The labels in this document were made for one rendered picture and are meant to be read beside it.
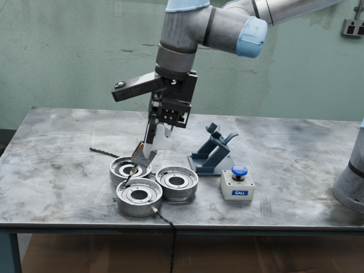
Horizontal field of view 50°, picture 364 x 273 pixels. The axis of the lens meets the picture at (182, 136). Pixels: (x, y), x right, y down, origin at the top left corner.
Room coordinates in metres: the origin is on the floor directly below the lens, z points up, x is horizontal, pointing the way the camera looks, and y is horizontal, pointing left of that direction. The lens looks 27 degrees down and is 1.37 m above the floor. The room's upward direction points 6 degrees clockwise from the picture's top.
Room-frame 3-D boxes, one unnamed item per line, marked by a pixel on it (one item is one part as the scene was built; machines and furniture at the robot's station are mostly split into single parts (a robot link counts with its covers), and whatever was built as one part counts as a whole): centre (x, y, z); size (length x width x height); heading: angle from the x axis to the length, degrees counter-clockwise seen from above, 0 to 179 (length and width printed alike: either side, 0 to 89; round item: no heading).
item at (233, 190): (0.83, -0.15, 0.82); 0.08 x 0.07 x 0.05; 98
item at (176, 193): (0.81, 0.00, 0.82); 0.10 x 0.10 x 0.04
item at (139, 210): (0.74, 0.08, 0.82); 0.10 x 0.10 x 0.04
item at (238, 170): (0.83, -0.15, 0.85); 0.04 x 0.04 x 0.05
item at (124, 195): (0.74, 0.08, 0.82); 0.08 x 0.08 x 0.02
